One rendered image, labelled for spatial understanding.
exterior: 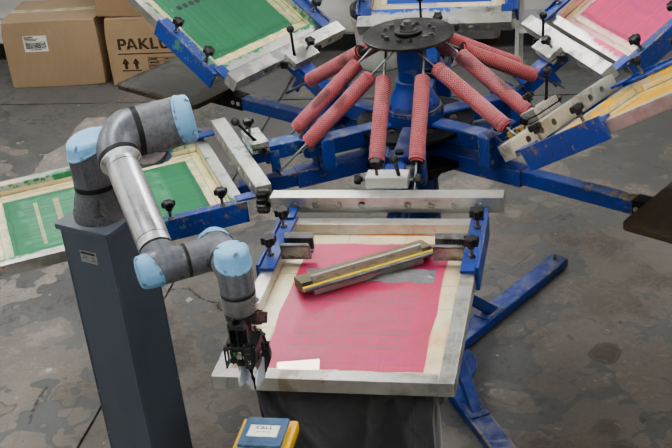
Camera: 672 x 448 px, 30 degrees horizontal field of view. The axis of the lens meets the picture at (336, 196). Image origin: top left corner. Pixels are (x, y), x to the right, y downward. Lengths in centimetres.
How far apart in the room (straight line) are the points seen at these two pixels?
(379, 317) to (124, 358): 75
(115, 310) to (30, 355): 175
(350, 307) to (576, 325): 176
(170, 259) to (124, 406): 107
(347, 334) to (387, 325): 11
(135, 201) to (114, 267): 63
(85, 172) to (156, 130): 46
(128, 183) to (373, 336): 77
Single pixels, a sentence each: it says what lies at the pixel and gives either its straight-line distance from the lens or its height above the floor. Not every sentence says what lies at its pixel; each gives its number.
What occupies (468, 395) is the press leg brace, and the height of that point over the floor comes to 10.
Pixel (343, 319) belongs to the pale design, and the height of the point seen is 95.
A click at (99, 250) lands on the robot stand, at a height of 114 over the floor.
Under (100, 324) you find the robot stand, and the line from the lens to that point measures 352.
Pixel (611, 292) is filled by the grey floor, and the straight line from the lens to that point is 509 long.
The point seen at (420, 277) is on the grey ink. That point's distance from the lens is 337.
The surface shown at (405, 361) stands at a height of 95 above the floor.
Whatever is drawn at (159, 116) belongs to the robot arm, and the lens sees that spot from 289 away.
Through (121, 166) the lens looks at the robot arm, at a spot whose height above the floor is 155.
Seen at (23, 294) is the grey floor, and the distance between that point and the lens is 560.
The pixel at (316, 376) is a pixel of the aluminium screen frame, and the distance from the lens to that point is 298.
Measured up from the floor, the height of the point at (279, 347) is 95.
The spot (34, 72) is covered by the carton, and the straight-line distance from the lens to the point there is 786.
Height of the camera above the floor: 270
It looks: 27 degrees down
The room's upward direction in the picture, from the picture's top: 7 degrees counter-clockwise
